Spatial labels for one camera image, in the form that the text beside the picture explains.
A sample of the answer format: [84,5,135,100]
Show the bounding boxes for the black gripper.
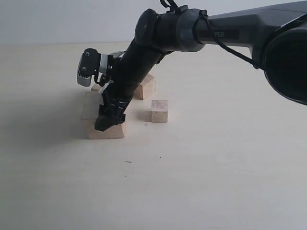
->
[94,57,160,131]

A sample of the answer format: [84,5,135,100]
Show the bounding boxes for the second largest wooden cube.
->
[134,74,156,100]

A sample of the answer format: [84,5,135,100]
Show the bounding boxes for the smallest wooden cube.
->
[151,99,168,123]

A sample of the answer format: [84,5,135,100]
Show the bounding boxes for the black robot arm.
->
[94,1,307,131]

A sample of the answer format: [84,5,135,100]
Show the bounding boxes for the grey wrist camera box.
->
[77,48,114,87]

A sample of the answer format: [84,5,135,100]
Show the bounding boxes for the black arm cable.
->
[159,0,267,70]

